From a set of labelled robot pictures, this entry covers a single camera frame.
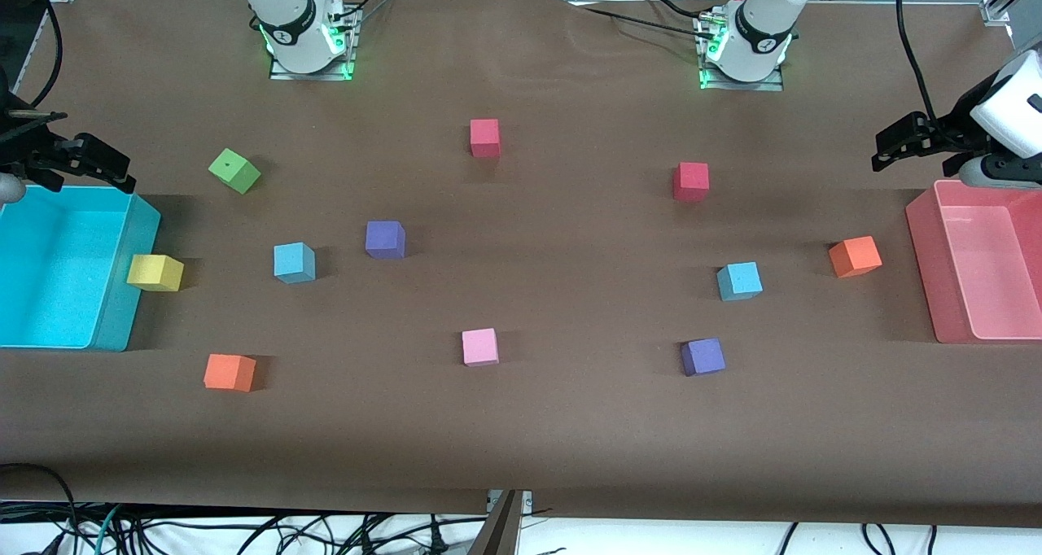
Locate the red foam block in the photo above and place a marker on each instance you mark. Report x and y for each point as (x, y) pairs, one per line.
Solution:
(691, 181)
(484, 136)

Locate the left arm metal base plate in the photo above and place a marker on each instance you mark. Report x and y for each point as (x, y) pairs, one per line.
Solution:
(733, 86)

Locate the light blue foam block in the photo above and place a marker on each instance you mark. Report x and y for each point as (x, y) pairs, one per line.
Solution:
(293, 262)
(739, 281)

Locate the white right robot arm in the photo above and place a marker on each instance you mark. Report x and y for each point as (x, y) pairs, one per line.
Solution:
(285, 18)

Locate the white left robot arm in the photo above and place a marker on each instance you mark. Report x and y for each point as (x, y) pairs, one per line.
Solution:
(761, 26)

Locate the orange foam block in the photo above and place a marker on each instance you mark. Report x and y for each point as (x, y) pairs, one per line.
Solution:
(229, 372)
(855, 256)

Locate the green foam block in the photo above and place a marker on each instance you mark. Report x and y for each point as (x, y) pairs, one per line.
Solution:
(234, 171)

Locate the brown table cover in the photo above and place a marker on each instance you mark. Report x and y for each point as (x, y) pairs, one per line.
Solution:
(570, 425)

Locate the cyan plastic bin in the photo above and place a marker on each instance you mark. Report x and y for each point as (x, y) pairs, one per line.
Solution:
(49, 278)

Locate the purple foam block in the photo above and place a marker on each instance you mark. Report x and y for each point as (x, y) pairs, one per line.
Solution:
(384, 239)
(702, 356)

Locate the yellow foam block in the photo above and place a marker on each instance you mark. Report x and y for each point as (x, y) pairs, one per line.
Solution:
(155, 273)

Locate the silver metal bracket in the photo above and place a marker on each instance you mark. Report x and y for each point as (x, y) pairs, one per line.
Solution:
(527, 500)

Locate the pink plastic bin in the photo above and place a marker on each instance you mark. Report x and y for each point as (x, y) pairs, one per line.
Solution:
(985, 270)

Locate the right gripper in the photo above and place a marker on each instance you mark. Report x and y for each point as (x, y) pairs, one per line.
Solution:
(26, 150)

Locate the aluminium table edge rail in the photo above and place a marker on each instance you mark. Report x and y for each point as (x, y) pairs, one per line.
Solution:
(32, 50)

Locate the pink foam block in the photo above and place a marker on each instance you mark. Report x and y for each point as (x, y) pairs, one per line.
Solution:
(480, 347)

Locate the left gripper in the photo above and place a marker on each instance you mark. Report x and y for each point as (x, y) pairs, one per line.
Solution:
(949, 134)

